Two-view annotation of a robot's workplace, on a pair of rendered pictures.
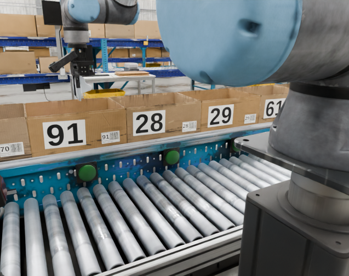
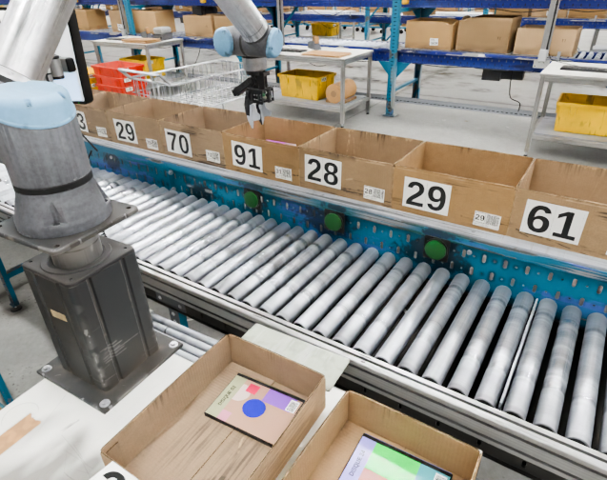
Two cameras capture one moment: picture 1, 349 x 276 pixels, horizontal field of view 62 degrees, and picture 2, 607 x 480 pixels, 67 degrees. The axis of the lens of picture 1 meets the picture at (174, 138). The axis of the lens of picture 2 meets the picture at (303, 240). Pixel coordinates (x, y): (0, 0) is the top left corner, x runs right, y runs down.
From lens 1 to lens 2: 138 cm
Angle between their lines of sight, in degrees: 57
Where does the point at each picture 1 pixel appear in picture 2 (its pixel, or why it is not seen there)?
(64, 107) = (293, 128)
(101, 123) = (274, 155)
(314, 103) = not seen: hidden behind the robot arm
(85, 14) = (221, 50)
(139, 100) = (372, 140)
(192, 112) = (379, 176)
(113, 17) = (247, 51)
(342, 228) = (44, 261)
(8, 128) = (211, 138)
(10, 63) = (474, 34)
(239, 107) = (462, 194)
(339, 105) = not seen: hidden behind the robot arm
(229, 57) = not seen: outside the picture
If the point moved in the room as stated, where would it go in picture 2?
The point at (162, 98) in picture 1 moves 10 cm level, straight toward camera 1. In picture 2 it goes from (404, 145) to (384, 150)
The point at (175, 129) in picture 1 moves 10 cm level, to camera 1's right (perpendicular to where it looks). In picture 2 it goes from (354, 190) to (371, 201)
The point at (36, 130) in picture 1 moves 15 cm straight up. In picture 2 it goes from (228, 146) to (223, 110)
